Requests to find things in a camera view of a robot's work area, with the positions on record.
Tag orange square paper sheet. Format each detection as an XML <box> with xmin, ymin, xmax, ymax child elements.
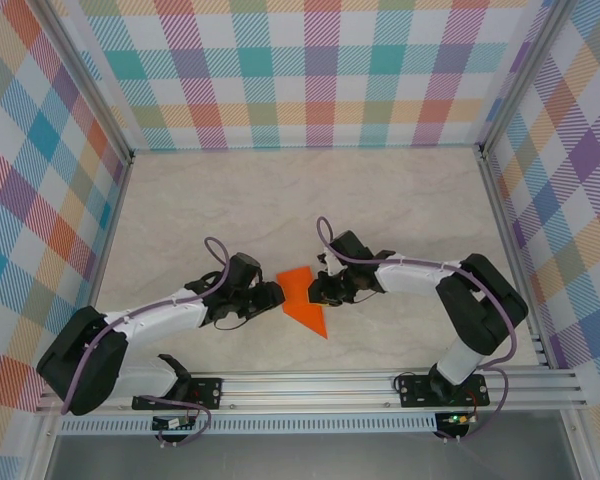
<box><xmin>275</xmin><ymin>264</ymin><xmax>330</xmax><ymax>341</ymax></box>

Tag left circuit board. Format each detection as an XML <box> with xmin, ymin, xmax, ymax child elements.
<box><xmin>151</xmin><ymin>415</ymin><xmax>197</xmax><ymax>432</ymax></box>

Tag grey metal panel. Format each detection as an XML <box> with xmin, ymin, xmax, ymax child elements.
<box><xmin>44</xmin><ymin>432</ymin><xmax>581</xmax><ymax>480</ymax></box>

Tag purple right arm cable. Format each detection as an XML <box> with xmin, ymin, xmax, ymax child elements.
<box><xmin>315</xmin><ymin>215</ymin><xmax>519</xmax><ymax>444</ymax></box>

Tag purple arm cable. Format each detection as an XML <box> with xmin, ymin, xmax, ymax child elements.
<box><xmin>315</xmin><ymin>215</ymin><xmax>519</xmax><ymax>444</ymax></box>
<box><xmin>59</xmin><ymin>235</ymin><xmax>231</xmax><ymax>447</ymax></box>

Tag aluminium mounting rail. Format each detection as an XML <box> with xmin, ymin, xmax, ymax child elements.
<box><xmin>34</xmin><ymin>368</ymin><xmax>589</xmax><ymax>414</ymax></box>

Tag thin black cable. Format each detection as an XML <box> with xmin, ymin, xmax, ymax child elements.
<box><xmin>393</xmin><ymin>362</ymin><xmax>434</xmax><ymax>394</ymax></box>

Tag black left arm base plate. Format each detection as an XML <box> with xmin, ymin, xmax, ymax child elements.
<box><xmin>132</xmin><ymin>377</ymin><xmax>224</xmax><ymax>412</ymax></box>

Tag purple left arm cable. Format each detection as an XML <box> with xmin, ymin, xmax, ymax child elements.
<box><xmin>59</xmin><ymin>235</ymin><xmax>231</xmax><ymax>447</ymax></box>

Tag white perforated cable tray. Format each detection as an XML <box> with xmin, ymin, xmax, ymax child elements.
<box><xmin>58</xmin><ymin>413</ymin><xmax>439</xmax><ymax>435</ymax></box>

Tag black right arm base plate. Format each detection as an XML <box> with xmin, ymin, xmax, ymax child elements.
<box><xmin>397</xmin><ymin>374</ymin><xmax>490</xmax><ymax>409</ymax></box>

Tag left aluminium side rail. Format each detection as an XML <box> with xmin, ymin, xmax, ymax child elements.
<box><xmin>67</xmin><ymin>154</ymin><xmax>136</xmax><ymax>376</ymax></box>

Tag aluminium side rail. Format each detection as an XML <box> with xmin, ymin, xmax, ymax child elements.
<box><xmin>67</xmin><ymin>154</ymin><xmax>136</xmax><ymax>376</ymax></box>
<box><xmin>474</xmin><ymin>144</ymin><xmax>555</xmax><ymax>370</ymax></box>

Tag right aluminium side rail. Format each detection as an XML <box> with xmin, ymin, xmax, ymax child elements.
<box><xmin>474</xmin><ymin>144</ymin><xmax>555</xmax><ymax>370</ymax></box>

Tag right aluminium frame post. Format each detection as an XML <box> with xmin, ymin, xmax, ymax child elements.
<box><xmin>478</xmin><ymin>0</ymin><xmax>581</xmax><ymax>154</ymax></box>

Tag aluminium frame post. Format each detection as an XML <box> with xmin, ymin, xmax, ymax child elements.
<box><xmin>29</xmin><ymin>0</ymin><xmax>135</xmax><ymax>165</ymax></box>
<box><xmin>478</xmin><ymin>0</ymin><xmax>581</xmax><ymax>154</ymax></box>

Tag left aluminium frame post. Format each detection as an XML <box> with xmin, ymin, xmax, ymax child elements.
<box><xmin>29</xmin><ymin>0</ymin><xmax>135</xmax><ymax>165</ymax></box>

